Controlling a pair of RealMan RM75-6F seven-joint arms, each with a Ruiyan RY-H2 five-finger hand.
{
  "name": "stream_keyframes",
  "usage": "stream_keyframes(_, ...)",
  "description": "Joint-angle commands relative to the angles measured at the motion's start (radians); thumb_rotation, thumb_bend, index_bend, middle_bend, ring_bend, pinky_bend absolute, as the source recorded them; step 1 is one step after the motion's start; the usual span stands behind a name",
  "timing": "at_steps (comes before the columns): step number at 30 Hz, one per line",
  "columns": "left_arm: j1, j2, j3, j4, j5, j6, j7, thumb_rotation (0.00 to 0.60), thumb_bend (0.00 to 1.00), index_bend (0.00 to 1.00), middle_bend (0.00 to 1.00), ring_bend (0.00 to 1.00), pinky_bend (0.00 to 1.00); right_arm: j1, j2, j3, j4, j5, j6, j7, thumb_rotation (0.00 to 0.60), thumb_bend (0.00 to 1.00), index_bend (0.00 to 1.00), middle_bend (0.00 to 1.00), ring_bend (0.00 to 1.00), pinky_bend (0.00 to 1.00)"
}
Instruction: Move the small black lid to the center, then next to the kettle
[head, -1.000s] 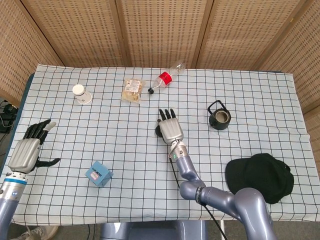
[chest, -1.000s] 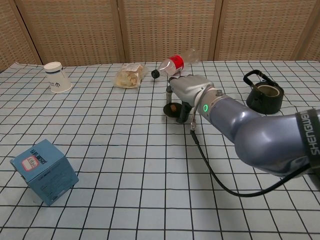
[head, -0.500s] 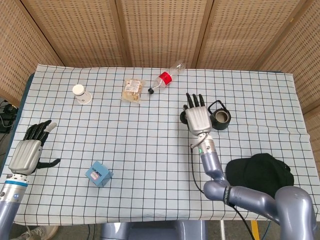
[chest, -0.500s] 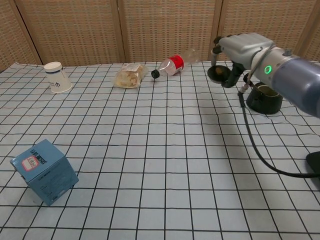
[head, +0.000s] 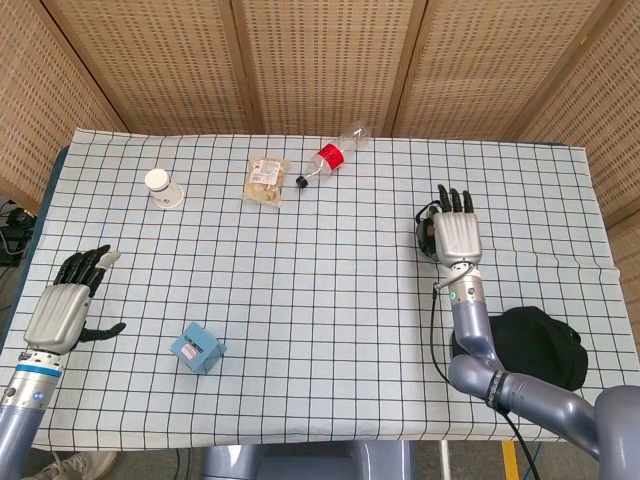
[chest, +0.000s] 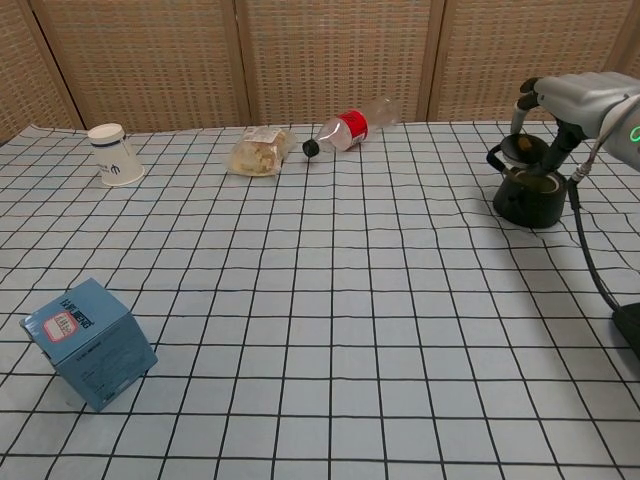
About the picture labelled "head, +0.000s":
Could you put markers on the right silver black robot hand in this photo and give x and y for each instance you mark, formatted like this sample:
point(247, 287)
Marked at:
point(457, 237)

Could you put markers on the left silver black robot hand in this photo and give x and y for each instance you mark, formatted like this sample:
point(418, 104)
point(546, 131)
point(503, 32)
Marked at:
point(57, 315)

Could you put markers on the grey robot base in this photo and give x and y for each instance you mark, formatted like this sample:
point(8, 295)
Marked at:
point(310, 462)

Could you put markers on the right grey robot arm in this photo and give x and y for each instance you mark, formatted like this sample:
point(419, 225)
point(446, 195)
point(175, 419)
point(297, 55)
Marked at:
point(540, 395)

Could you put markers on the black cast iron teapot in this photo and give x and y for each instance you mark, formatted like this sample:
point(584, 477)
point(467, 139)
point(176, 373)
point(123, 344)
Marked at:
point(420, 242)

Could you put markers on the black baseball cap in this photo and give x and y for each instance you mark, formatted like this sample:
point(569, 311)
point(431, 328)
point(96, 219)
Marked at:
point(540, 345)

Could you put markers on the small blue carton box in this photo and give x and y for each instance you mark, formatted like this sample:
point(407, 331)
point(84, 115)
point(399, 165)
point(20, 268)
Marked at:
point(192, 347)

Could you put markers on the clear bottle with red label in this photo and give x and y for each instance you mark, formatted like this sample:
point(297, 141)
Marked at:
point(331, 156)

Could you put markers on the white sneaker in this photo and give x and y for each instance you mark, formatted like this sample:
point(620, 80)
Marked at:
point(75, 467)

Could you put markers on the white paper cup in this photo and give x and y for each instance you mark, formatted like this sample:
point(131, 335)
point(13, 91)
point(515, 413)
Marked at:
point(167, 196)

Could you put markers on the blue checkered tablecloth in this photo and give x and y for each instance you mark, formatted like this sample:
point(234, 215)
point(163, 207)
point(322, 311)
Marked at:
point(300, 300)

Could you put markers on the woven wooden screen panel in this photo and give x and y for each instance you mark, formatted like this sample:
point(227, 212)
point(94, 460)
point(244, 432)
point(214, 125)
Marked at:
point(150, 65)
point(615, 125)
point(325, 65)
point(30, 100)
point(490, 65)

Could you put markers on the clear snack packet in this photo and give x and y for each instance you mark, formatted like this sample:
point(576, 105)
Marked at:
point(265, 180)

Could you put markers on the white table leg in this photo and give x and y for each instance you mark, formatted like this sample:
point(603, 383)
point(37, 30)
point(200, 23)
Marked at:
point(444, 462)

